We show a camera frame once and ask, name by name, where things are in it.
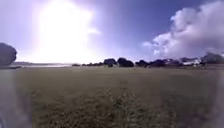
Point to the row of dark trees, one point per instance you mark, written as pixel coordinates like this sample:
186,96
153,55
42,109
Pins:
124,62

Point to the grass field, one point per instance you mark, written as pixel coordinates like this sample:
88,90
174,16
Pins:
116,96

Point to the white building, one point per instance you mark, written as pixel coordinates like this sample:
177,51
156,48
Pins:
192,62

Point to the dark tree clump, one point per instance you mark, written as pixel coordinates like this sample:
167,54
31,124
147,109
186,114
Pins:
213,58

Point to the large dark tree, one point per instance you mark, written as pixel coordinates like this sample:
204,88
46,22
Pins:
6,55

